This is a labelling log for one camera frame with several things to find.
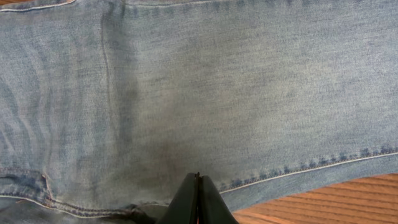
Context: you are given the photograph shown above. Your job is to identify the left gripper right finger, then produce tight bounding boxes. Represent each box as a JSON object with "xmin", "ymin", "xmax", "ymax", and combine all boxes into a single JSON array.
[{"xmin": 198, "ymin": 176, "xmax": 239, "ymax": 224}]

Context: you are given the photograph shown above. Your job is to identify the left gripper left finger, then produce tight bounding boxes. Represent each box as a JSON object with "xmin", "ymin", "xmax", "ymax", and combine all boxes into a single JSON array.
[{"xmin": 157, "ymin": 173, "xmax": 198, "ymax": 224}]

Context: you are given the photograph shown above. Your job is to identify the light blue denim jeans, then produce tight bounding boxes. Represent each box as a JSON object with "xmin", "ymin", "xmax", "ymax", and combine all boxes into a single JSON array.
[{"xmin": 1, "ymin": 0, "xmax": 397, "ymax": 223}]

